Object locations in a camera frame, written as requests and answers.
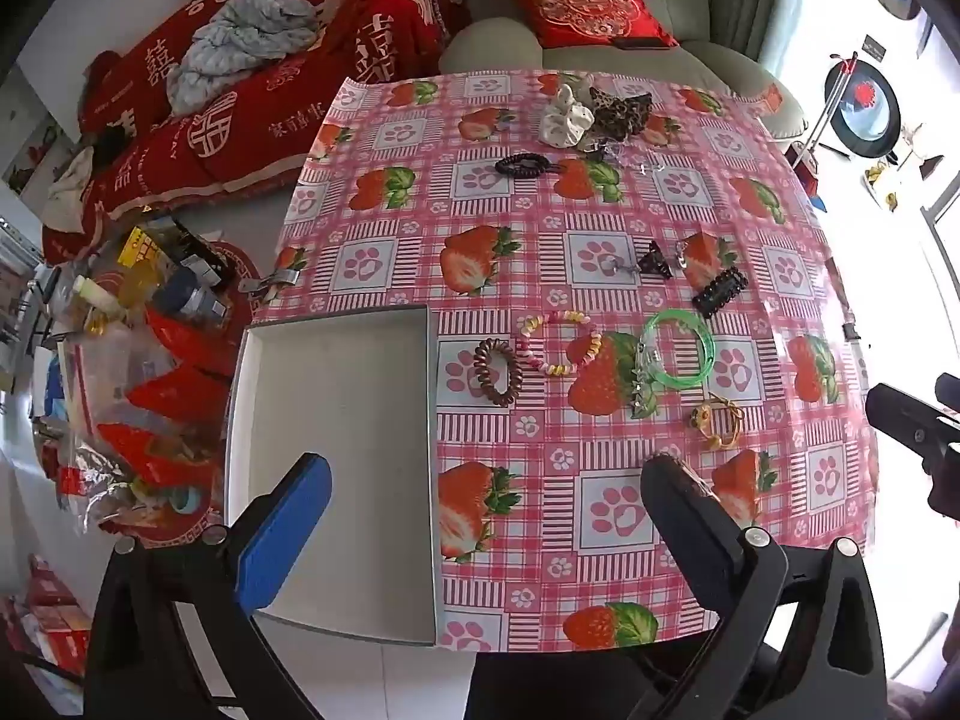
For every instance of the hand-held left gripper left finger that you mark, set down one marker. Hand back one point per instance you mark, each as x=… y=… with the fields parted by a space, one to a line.
x=283 y=536

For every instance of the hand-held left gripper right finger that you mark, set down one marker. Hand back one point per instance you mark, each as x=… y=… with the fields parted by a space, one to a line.
x=686 y=510

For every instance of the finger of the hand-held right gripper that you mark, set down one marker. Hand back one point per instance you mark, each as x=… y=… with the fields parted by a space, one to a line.
x=904 y=424

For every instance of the white cardboard box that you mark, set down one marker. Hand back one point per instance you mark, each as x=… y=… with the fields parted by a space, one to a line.
x=330 y=457

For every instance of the silver toothed hair clip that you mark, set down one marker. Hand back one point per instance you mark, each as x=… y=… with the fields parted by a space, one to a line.
x=643 y=390

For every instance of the green bangle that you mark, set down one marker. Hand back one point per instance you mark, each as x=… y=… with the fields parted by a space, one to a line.
x=705 y=352

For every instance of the black tablecloth clamp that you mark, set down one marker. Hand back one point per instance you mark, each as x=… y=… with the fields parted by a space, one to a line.
x=850 y=331

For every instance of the pile of packets and bags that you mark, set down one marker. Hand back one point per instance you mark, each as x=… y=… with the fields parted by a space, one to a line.
x=142 y=405

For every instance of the black toothed hair claw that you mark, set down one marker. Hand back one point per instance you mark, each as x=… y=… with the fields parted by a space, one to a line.
x=718 y=292

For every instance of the small black claw clip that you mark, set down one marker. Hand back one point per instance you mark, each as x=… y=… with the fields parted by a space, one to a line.
x=654 y=261

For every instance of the metal tablecloth clamp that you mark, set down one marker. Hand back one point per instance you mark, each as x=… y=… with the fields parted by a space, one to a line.
x=270 y=281

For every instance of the pink strawberry print tablecloth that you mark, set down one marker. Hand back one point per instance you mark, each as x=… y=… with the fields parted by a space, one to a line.
x=525 y=255

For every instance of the black round stand fan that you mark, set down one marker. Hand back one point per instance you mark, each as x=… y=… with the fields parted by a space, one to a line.
x=862 y=109

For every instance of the yellow box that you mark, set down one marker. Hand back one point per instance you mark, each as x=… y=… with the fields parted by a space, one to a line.
x=139 y=246

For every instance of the clear plastic hair clip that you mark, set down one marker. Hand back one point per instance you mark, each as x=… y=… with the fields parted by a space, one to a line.
x=637 y=157

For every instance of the leopard print scrunchie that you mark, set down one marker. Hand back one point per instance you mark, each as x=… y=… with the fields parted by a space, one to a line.
x=619 y=111

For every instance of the white crumpled cloth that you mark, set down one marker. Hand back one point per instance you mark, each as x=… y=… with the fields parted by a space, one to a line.
x=71 y=191

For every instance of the red printed blanket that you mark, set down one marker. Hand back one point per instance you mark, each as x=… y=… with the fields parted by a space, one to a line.
x=247 y=127

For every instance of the white scrunchie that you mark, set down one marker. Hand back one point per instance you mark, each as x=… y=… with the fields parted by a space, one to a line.
x=564 y=116

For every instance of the grey crumpled cloth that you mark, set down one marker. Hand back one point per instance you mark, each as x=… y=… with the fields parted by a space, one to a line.
x=240 y=37

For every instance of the beige sofa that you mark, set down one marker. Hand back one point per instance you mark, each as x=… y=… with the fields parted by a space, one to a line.
x=487 y=45

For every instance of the red embroidered cushion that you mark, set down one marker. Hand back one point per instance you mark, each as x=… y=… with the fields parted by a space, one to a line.
x=589 y=7

